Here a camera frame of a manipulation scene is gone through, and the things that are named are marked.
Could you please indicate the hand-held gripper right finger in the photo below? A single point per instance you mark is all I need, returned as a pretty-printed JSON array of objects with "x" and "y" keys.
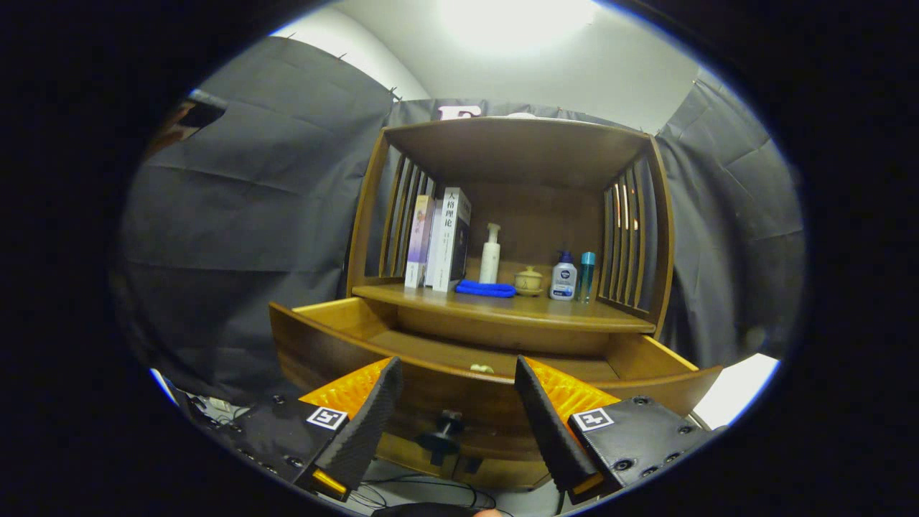
[{"x": 549, "y": 424}]

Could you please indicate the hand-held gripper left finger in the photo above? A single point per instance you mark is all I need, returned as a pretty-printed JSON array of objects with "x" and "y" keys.
[{"x": 370, "y": 416}]

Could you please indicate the black drawer knob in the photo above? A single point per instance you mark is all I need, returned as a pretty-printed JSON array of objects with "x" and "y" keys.
[{"x": 439, "y": 439}]

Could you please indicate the wooden drawer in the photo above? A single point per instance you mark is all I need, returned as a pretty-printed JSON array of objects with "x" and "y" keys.
[{"x": 445, "y": 398}]

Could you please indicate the wooden cabinet door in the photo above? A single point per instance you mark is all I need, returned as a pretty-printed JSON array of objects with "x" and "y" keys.
[
  {"x": 510, "y": 474},
  {"x": 402, "y": 452}
]

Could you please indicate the wooden countertop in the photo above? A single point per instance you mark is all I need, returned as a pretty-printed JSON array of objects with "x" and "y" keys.
[{"x": 531, "y": 309}]

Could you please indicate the wooden cabinet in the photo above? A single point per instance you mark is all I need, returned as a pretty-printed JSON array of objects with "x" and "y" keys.
[{"x": 517, "y": 151}]

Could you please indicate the yellow lidded teacup with saucer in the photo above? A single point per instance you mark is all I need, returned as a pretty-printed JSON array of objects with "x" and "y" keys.
[{"x": 529, "y": 281}]

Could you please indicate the white bottle with blue cap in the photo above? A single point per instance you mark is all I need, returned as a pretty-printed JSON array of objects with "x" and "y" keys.
[{"x": 563, "y": 278}]

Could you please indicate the blue folded cloth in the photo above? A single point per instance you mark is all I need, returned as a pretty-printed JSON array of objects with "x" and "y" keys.
[{"x": 484, "y": 289}]

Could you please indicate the teal glass bottle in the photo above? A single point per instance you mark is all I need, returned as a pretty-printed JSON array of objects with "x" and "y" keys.
[{"x": 587, "y": 276}]

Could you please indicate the white pump bottle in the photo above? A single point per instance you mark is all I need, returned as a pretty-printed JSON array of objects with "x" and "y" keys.
[{"x": 490, "y": 258}]

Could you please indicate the purple book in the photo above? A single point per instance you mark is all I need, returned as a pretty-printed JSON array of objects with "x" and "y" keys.
[{"x": 418, "y": 237}]

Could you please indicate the white furniture unit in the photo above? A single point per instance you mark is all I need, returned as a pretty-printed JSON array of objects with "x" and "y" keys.
[{"x": 736, "y": 388}]

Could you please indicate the white and dark book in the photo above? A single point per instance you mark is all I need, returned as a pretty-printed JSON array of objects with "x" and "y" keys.
[{"x": 452, "y": 237}]

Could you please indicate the black backdrop cloth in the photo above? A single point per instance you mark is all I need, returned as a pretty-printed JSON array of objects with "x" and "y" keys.
[{"x": 251, "y": 179}]

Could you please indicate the brown blurry object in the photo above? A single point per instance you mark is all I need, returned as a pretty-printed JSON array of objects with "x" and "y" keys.
[{"x": 179, "y": 122}]

